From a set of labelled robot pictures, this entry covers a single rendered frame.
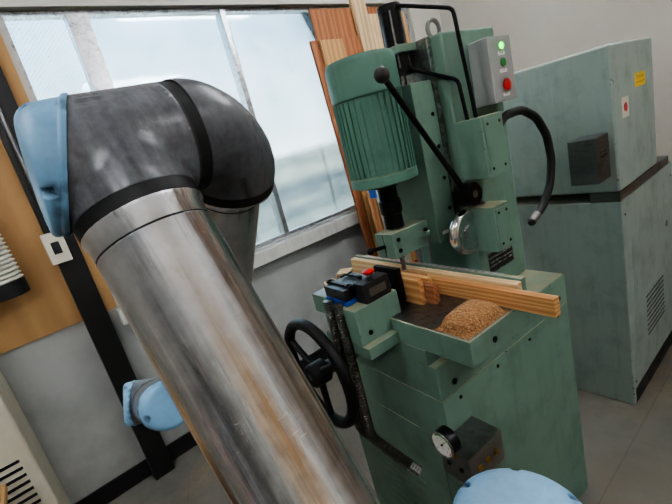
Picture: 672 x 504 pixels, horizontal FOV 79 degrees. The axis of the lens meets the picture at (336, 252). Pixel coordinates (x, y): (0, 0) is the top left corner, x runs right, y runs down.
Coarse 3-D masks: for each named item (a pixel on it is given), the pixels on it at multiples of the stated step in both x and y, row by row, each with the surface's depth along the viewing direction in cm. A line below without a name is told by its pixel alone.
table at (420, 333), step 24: (408, 312) 99; (432, 312) 96; (528, 312) 91; (384, 336) 97; (408, 336) 95; (432, 336) 88; (456, 336) 83; (480, 336) 81; (504, 336) 86; (456, 360) 84; (480, 360) 82
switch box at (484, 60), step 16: (480, 48) 102; (496, 48) 102; (480, 64) 104; (496, 64) 103; (512, 64) 107; (480, 80) 105; (496, 80) 103; (512, 80) 107; (480, 96) 107; (496, 96) 104; (512, 96) 108
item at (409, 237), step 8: (408, 224) 111; (416, 224) 110; (424, 224) 112; (384, 232) 110; (392, 232) 108; (400, 232) 107; (408, 232) 109; (416, 232) 111; (376, 240) 111; (384, 240) 108; (392, 240) 106; (400, 240) 107; (408, 240) 109; (416, 240) 111; (424, 240) 113; (392, 248) 107; (400, 248) 107; (408, 248) 109; (416, 248) 111; (384, 256) 111; (392, 256) 108; (400, 256) 108
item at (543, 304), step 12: (432, 276) 106; (444, 288) 102; (456, 288) 99; (468, 288) 96; (480, 288) 93; (492, 288) 91; (504, 288) 89; (492, 300) 91; (504, 300) 89; (516, 300) 86; (528, 300) 84; (540, 300) 82; (552, 300) 79; (540, 312) 82; (552, 312) 80
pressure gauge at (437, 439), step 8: (432, 432) 89; (440, 432) 88; (448, 432) 88; (432, 440) 91; (440, 440) 88; (448, 440) 86; (456, 440) 87; (440, 448) 89; (448, 448) 87; (456, 448) 86; (448, 456) 88; (456, 456) 90
